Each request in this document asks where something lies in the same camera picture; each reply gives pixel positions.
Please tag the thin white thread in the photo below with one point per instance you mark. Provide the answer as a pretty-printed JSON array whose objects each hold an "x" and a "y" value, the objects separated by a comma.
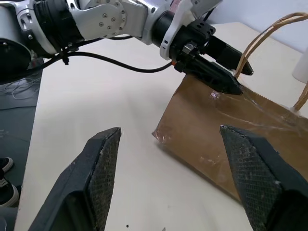
[{"x": 22, "y": 86}]

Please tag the dark round robot torso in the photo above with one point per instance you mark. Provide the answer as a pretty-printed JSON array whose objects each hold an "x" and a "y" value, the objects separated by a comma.
[{"x": 13, "y": 60}]

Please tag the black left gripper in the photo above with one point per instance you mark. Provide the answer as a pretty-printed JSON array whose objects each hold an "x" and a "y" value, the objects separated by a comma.
[{"x": 186, "y": 38}]

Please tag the brown paper bag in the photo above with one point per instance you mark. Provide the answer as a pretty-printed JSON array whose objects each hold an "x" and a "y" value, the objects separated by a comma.
[{"x": 204, "y": 125}]

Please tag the black sneaker white sole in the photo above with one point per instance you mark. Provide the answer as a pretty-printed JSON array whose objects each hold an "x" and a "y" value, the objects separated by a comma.
[
  {"x": 6, "y": 163},
  {"x": 7, "y": 193}
]

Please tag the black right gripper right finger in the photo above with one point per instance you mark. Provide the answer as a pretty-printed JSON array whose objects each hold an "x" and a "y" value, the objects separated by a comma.
[{"x": 264, "y": 183}]

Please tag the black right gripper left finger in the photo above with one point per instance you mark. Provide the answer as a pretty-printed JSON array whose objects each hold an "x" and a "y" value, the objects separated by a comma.
[{"x": 79, "y": 187}]

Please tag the white cylindrical object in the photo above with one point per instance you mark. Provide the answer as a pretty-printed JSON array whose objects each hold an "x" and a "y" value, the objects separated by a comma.
[{"x": 302, "y": 67}]

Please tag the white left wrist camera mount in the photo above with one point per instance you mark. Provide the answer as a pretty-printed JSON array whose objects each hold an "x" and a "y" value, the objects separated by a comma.
[{"x": 172, "y": 33}]

